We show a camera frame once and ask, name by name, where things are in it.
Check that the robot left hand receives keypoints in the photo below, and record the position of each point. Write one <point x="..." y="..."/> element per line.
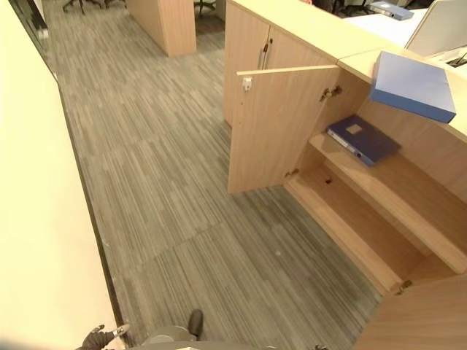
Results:
<point x="95" y="340"/>

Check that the wooden cabinet door with catch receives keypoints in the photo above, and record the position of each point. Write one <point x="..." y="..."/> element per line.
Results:
<point x="273" y="131"/>

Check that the tall wooden cabinet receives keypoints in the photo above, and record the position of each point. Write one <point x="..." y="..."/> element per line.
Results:
<point x="164" y="23"/>

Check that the wooden cabinet shelf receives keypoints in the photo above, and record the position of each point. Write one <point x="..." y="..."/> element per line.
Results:
<point x="386" y="197"/>

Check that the plain wooden cabinet door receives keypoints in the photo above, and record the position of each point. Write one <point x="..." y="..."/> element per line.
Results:
<point x="423" y="317"/>

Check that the black office chair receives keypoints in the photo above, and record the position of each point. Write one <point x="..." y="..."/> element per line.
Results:
<point x="74" y="4"/>
<point x="104" y="3"/>
<point x="205" y="5"/>

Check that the dark blue labelled folder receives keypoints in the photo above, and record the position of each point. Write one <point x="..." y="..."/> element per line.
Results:
<point x="368" y="142"/>

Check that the open wooden office cabinet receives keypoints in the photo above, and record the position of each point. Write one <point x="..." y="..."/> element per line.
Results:
<point x="412" y="204"/>

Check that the closed wooden cabinet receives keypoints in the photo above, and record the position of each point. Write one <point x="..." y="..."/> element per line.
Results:
<point x="292" y="40"/>

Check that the light blue box folder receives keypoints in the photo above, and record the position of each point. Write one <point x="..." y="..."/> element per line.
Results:
<point x="412" y="85"/>

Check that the robot silver leg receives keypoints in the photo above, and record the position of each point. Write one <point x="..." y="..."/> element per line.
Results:
<point x="168" y="332"/>

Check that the robot dark foot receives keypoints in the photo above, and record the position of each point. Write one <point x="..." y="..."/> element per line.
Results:
<point x="196" y="321"/>

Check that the brass door hinge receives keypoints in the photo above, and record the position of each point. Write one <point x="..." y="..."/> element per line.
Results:
<point x="404" y="287"/>
<point x="292" y="173"/>
<point x="330" y="93"/>

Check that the white door catch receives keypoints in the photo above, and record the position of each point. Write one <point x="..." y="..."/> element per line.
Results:
<point x="247" y="84"/>

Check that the white desk partition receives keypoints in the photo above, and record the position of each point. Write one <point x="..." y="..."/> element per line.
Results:
<point x="438" y="27"/>

